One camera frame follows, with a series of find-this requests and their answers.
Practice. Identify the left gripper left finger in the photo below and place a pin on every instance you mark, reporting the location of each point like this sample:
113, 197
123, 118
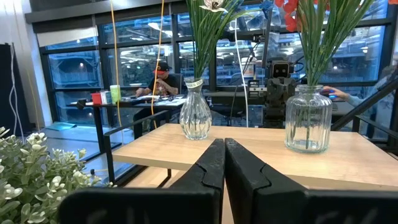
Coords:
186, 205

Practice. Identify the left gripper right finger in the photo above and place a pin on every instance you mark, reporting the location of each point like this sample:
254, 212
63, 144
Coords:
270, 205

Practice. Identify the ribbed clear glass jar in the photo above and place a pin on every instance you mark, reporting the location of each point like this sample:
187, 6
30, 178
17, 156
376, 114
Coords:
308, 124

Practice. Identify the curvy glass vase with label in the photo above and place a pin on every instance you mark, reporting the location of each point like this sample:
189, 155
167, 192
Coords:
195, 115

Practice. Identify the white artificial flower bunch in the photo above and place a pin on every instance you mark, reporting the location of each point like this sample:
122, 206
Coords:
203, 37

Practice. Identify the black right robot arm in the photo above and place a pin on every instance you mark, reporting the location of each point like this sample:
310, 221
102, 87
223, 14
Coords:
273, 123

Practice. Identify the person's hand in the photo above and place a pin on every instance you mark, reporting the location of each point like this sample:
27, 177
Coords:
334, 92

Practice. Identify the person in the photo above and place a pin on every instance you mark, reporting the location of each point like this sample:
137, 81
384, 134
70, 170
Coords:
367, 95
163, 84

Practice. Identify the background work table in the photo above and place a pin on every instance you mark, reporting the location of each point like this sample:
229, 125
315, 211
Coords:
140, 101

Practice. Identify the green cup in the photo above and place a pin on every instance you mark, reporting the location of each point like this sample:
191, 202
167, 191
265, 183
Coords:
115, 94

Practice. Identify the white box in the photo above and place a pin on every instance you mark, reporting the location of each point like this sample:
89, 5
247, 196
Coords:
106, 97

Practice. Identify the red box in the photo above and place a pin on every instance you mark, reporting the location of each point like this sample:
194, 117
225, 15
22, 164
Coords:
96, 98

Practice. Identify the green potted plant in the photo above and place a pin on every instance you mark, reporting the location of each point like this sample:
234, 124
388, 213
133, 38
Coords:
34, 180

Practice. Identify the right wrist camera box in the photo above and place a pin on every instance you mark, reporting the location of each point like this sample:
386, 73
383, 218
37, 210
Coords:
281, 69

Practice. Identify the black metal frame wooden shelf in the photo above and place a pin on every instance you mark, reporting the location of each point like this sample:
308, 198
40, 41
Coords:
248, 149

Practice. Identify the black aluminium table frame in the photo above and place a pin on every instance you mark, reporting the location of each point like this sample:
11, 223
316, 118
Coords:
363, 105

